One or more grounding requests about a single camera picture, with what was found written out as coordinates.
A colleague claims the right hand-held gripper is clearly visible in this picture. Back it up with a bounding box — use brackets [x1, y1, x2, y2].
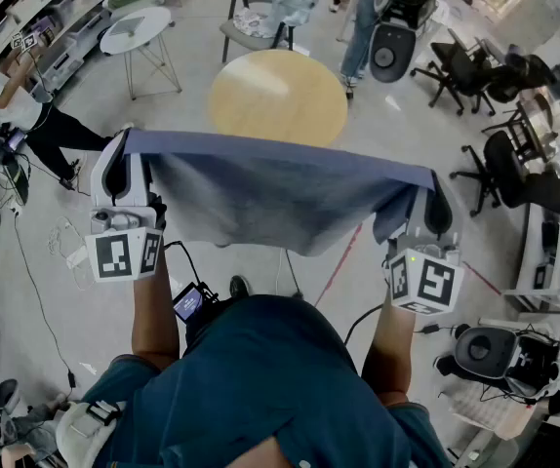
[381, 170, 466, 317]

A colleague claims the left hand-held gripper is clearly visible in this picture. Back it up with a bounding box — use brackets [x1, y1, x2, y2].
[84, 131, 167, 283]

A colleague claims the blue-grey cloth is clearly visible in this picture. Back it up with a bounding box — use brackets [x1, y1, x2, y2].
[122, 128, 438, 258]

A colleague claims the person's right forearm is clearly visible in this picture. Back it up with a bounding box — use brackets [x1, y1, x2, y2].
[360, 299, 418, 408]

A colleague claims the person's left forearm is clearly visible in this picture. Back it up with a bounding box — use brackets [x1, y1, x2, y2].
[131, 241, 181, 372]

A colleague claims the white power adapter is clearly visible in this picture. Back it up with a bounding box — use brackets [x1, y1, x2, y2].
[64, 248, 89, 270]

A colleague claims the black office chair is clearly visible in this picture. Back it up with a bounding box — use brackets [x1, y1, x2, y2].
[449, 130, 560, 218]
[410, 29, 499, 117]
[484, 50, 560, 107]

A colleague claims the white shelf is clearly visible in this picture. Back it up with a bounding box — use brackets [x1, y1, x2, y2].
[501, 161, 560, 314]

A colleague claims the black bag with screen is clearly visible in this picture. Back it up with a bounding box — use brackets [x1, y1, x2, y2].
[0, 129, 31, 207]

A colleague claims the dark wooden chair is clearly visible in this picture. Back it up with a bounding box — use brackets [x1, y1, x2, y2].
[481, 93, 555, 165]

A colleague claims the small black monitor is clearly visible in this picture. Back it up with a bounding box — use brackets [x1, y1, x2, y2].
[172, 282, 207, 324]

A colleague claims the white shell black face device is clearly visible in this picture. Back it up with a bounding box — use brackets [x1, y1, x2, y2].
[454, 326, 519, 380]
[0, 377, 20, 419]
[368, 0, 440, 85]

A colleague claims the white round side table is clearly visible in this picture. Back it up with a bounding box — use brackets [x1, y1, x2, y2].
[100, 6, 183, 100]

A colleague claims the person's left black shoe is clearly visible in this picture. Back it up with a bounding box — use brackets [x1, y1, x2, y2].
[229, 274, 251, 299]

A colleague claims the round wooden table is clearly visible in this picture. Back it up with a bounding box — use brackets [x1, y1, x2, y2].
[208, 49, 349, 148]

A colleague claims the white shelving unit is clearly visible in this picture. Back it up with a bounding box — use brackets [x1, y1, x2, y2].
[0, 0, 111, 93]

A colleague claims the grey chair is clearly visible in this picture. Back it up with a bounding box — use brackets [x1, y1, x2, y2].
[219, 0, 297, 65]

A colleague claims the white grid panel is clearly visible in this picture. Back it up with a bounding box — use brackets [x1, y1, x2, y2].
[448, 386, 521, 439]

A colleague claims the patterned seat cushion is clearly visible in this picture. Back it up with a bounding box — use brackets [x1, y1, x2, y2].
[233, 7, 275, 38]

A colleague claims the person's teal shirt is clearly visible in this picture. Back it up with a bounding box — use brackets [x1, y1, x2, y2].
[82, 293, 457, 468]

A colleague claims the white pouch with black buckle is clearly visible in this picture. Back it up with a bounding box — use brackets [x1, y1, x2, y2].
[55, 397, 128, 468]

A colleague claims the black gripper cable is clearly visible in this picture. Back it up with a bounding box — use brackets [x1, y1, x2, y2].
[342, 302, 384, 346]
[162, 240, 213, 293]

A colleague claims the black floor cable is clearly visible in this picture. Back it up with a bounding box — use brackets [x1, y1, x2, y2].
[11, 207, 77, 390]

